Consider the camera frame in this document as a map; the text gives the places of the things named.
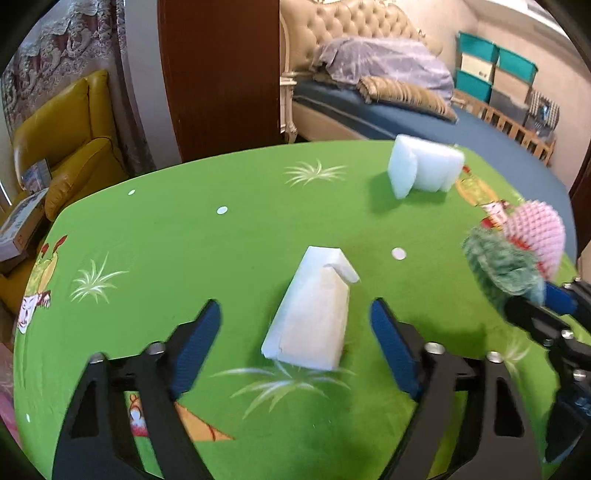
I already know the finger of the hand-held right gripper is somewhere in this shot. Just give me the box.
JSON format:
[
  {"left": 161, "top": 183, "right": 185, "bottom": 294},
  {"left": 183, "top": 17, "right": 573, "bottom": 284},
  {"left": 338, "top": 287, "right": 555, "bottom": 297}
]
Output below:
[
  {"left": 503, "top": 295, "right": 578, "bottom": 347},
  {"left": 545, "top": 279, "right": 591, "bottom": 330}
]

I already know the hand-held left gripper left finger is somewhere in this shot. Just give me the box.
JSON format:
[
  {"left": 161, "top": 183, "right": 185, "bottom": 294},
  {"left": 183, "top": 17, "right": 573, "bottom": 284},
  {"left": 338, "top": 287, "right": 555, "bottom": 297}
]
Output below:
[{"left": 53, "top": 299, "right": 222, "bottom": 480}]

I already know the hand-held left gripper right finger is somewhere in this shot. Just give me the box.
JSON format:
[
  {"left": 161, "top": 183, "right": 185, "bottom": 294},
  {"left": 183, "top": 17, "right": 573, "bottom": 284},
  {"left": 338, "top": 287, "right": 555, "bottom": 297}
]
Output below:
[{"left": 370, "top": 298, "right": 541, "bottom": 480}]

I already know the green foam fruit net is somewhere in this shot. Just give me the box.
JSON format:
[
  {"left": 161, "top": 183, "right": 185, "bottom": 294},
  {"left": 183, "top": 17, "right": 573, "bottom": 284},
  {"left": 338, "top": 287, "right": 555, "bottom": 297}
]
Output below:
[{"left": 463, "top": 226, "right": 546, "bottom": 308}]

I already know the white foam piece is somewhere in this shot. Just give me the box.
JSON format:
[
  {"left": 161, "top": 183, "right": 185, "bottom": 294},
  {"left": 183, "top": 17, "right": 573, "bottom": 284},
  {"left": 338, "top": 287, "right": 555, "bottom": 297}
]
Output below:
[{"left": 261, "top": 246, "right": 361, "bottom": 372}]

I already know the pink foam fruit net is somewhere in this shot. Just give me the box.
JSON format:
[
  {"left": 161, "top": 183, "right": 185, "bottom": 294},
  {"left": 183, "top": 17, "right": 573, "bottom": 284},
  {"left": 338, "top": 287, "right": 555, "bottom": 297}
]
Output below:
[{"left": 501, "top": 199, "right": 567, "bottom": 280}]

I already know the green printed tablecloth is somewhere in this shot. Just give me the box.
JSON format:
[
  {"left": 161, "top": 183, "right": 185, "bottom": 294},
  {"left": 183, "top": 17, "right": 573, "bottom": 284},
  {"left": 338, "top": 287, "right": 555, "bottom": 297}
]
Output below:
[{"left": 13, "top": 140, "right": 578, "bottom": 480}]

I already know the white foam block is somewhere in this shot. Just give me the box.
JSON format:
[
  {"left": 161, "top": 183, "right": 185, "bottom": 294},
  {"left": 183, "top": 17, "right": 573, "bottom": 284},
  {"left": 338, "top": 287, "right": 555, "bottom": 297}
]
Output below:
[{"left": 387, "top": 134, "right": 465, "bottom": 200}]

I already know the checkered bag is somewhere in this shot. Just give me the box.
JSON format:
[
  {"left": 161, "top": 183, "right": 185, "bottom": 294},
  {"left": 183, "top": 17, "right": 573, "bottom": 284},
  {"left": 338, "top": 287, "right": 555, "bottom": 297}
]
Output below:
[{"left": 526, "top": 90, "right": 561, "bottom": 130}]

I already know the flat white cardboard box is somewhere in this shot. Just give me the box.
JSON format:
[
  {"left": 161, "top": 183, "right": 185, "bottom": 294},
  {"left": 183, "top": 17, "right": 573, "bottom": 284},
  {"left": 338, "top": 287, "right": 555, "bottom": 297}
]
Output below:
[{"left": 0, "top": 188, "right": 49, "bottom": 261}]

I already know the small blue white box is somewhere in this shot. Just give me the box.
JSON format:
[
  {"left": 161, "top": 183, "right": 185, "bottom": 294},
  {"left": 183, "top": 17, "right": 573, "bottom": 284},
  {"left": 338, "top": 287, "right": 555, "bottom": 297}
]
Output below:
[{"left": 21, "top": 159, "right": 51, "bottom": 192}]

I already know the yellow leather armchair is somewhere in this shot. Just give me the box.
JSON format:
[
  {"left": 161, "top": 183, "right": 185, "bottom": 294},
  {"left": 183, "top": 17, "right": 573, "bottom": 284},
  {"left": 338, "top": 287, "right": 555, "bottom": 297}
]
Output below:
[{"left": 0, "top": 69, "right": 130, "bottom": 319}]

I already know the stack of teal-lidded storage boxes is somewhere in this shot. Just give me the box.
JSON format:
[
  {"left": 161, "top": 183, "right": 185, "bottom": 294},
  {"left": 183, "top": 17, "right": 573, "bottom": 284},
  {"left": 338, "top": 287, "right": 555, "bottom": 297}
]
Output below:
[{"left": 455, "top": 31, "right": 539, "bottom": 123}]

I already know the brown striped pillow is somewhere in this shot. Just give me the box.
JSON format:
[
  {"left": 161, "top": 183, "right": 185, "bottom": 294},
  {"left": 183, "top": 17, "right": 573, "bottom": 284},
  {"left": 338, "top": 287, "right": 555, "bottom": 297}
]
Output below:
[{"left": 358, "top": 76, "right": 458, "bottom": 123}]

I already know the brown wooden door panel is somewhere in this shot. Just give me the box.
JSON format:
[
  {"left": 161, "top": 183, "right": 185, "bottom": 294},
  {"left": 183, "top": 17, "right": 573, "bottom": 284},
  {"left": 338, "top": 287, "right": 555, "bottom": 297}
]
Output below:
[{"left": 157, "top": 0, "right": 282, "bottom": 163}]

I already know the grey striped duvet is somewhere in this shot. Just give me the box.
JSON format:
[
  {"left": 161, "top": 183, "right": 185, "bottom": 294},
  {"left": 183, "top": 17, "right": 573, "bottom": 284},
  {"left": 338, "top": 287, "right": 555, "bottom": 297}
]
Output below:
[{"left": 314, "top": 37, "right": 455, "bottom": 100}]

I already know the patterned lace curtain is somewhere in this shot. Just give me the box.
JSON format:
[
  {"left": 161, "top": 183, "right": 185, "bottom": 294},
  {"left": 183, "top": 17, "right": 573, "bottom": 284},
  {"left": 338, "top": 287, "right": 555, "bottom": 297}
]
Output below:
[{"left": 0, "top": 0, "right": 158, "bottom": 176}]

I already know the beige tufted bed headboard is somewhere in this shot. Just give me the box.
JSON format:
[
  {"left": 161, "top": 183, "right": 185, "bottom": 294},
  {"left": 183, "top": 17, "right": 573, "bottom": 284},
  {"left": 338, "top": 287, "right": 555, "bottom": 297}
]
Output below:
[{"left": 279, "top": 0, "right": 444, "bottom": 144}]

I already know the dark wooden door frame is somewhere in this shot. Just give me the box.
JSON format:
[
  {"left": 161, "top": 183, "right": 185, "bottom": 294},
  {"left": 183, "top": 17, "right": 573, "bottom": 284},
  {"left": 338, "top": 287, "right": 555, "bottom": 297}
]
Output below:
[{"left": 569, "top": 148, "right": 591, "bottom": 222}]

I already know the wooden bed rail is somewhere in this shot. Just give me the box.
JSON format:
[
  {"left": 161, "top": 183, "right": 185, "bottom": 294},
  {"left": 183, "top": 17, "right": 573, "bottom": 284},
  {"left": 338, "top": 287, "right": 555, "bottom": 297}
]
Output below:
[{"left": 450, "top": 90, "right": 557, "bottom": 167}]

